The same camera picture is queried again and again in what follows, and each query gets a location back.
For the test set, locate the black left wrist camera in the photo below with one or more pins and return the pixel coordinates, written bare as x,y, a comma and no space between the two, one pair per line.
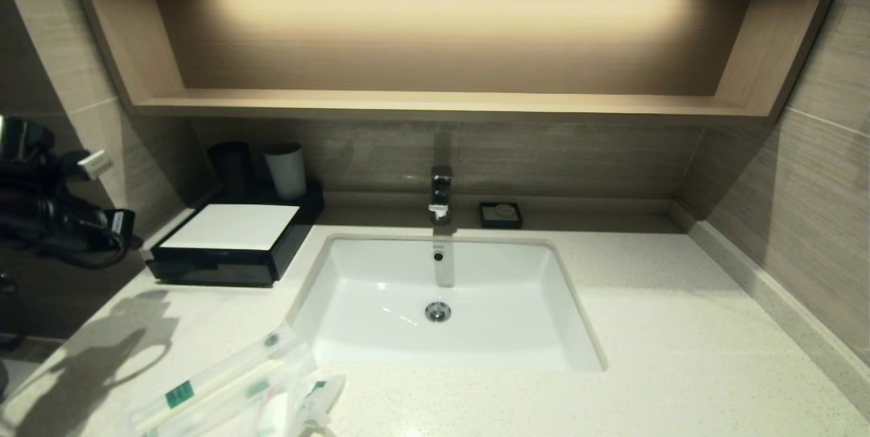
24,138

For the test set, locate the white paper sheet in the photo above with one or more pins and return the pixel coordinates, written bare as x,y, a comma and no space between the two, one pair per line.
231,226

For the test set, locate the black cup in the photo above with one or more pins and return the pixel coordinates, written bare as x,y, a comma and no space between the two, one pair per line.
230,166

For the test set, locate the chrome faucet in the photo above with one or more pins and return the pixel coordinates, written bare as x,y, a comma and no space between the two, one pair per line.
441,189

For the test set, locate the black soap dish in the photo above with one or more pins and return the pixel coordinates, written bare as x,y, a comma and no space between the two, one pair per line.
484,221

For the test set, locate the black amenity box housing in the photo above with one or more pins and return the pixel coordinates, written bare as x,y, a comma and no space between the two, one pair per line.
299,233

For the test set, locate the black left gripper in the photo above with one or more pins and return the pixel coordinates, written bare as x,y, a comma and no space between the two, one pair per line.
34,209

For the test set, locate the chrome sink drain stopper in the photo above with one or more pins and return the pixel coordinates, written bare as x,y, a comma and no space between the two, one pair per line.
438,312

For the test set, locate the long packet with green label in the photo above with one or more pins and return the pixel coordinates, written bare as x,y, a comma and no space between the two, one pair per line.
180,393

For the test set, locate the wooden wall shelf niche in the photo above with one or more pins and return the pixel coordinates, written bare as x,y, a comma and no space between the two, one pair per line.
435,49

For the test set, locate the white sink basin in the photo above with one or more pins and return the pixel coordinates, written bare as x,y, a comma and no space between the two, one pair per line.
503,301

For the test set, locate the clear bag with white tube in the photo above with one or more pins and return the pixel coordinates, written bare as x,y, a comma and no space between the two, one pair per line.
319,396

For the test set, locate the white cup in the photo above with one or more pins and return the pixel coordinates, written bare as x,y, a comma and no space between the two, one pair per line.
285,170

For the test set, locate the round soap bar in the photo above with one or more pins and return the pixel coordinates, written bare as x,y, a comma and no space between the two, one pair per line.
503,210

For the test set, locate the long clear toothbrush packet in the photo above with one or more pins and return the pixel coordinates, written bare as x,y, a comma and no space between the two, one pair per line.
258,388

